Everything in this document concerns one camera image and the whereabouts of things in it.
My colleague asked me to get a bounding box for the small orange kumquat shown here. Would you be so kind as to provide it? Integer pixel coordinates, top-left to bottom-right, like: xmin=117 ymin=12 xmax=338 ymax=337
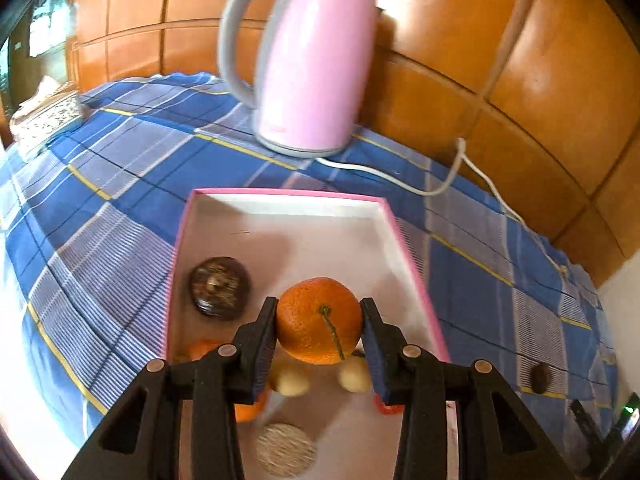
xmin=234 ymin=390 xmax=271 ymax=423

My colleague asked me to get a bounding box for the small dark brown fruit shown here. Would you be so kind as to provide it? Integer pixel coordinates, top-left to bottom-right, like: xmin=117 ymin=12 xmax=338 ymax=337
xmin=530 ymin=363 xmax=553 ymax=393

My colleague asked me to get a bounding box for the large dark brown fruit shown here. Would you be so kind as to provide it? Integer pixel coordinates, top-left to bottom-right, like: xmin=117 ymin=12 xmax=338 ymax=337
xmin=188 ymin=256 xmax=252 ymax=321

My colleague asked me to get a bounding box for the patterned tissue box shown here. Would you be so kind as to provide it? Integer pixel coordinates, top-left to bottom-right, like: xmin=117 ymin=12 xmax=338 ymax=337
xmin=7 ymin=76 xmax=88 ymax=161

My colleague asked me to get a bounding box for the pink shallow cardboard box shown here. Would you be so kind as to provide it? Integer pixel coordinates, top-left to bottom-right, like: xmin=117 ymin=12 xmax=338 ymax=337
xmin=164 ymin=187 xmax=452 ymax=480

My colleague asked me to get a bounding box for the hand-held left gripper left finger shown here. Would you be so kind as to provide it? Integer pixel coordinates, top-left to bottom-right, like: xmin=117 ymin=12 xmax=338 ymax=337
xmin=62 ymin=296 xmax=280 ymax=480

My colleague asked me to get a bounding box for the large purple-skinned cut piece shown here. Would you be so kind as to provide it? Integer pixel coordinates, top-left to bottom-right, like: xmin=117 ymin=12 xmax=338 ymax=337
xmin=256 ymin=422 xmax=319 ymax=478

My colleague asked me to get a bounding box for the small purple-skinned cut piece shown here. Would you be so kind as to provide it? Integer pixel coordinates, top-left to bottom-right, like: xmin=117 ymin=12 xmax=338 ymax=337
xmin=337 ymin=352 xmax=373 ymax=393

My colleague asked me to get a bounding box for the white power cord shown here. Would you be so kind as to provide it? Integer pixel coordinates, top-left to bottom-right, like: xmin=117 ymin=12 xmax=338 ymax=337
xmin=315 ymin=137 xmax=571 ymax=271

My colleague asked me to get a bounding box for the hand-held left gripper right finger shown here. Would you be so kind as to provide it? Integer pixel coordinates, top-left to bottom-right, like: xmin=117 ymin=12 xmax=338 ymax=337
xmin=360 ymin=297 xmax=576 ymax=480

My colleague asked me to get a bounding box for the small yellow round fruit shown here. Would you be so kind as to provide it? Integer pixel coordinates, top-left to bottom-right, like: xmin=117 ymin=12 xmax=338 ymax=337
xmin=270 ymin=357 xmax=312 ymax=398

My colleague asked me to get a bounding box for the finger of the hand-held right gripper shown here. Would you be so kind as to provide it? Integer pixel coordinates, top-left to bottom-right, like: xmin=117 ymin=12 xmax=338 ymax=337
xmin=571 ymin=399 xmax=608 ymax=477

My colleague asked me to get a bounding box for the pink electric kettle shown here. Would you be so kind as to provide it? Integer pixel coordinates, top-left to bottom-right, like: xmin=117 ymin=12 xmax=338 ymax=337
xmin=217 ymin=0 xmax=378 ymax=158

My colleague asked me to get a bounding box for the wooden glazed door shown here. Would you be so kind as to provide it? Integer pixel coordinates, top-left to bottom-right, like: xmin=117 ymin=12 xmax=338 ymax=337
xmin=0 ymin=0 xmax=81 ymax=111

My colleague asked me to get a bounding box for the wooden panelled wardrobe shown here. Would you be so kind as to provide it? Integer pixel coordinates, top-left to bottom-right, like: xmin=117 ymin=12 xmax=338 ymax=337
xmin=65 ymin=0 xmax=640 ymax=286

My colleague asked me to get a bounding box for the blue plaid tablecloth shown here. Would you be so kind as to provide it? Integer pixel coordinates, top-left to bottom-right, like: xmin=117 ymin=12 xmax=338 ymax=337
xmin=0 ymin=72 xmax=623 ymax=480

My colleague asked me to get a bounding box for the small red tomato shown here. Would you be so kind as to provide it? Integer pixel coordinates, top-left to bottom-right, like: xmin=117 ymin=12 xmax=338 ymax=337
xmin=375 ymin=394 xmax=405 ymax=416

